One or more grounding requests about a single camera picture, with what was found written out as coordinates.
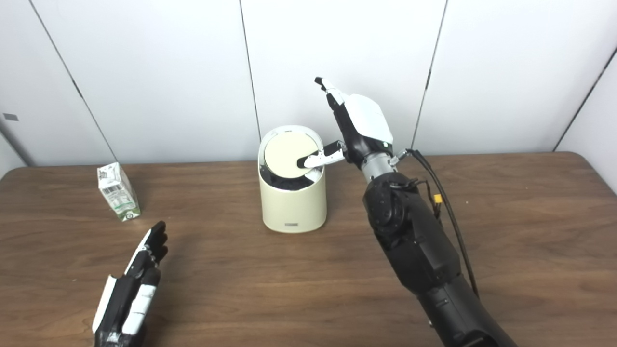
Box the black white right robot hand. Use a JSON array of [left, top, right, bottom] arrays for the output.
[[297, 77, 395, 169]]

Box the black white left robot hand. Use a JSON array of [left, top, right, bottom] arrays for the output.
[[92, 221, 169, 347]]

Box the cream round bin lid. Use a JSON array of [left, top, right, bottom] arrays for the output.
[[264, 132, 320, 177]]

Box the white green milk carton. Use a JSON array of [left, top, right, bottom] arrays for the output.
[[97, 162, 142, 222]]

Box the black bin liner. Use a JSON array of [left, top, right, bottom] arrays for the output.
[[261, 164, 319, 191]]

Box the cream-colored bin body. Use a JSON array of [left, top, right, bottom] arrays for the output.
[[258, 125, 327, 234]]

